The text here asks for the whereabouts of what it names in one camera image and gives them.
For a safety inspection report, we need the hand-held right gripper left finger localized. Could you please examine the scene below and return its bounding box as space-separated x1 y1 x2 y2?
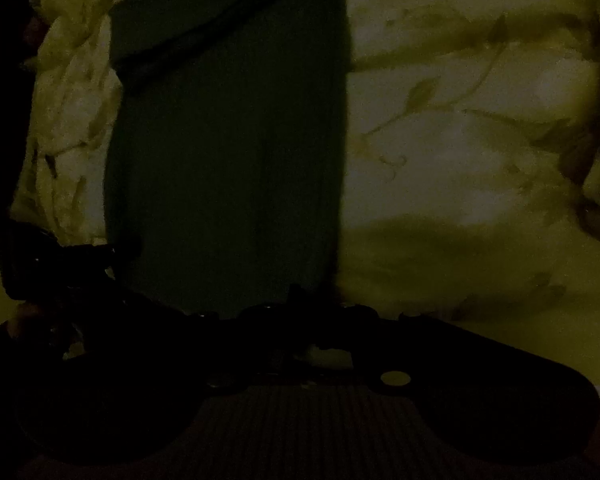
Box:
105 284 315 392

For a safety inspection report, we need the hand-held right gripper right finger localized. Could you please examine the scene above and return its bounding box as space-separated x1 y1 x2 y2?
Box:
313 285 486 392

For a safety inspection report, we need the dark green small cloth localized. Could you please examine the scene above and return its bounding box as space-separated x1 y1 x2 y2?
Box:
104 0 352 322

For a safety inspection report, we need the leaf printed blanket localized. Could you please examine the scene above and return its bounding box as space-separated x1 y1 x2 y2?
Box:
10 0 600 391

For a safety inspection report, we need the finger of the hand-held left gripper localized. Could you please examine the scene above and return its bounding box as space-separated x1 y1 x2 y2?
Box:
77 241 143 283

